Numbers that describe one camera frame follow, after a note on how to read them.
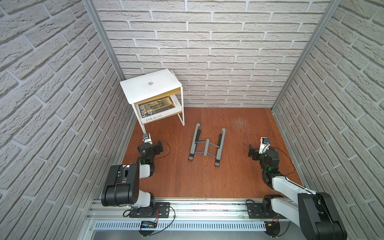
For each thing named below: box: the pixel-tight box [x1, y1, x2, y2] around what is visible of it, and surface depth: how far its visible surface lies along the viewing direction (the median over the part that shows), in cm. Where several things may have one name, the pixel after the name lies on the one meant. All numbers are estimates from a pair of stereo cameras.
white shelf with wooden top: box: [120, 69, 185, 135], surface depth 89 cm
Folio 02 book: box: [136, 94, 183, 125], surface depth 94 cm
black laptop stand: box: [188, 123, 226, 167], surface depth 94 cm
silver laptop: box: [119, 69, 182, 105], surface depth 83 cm
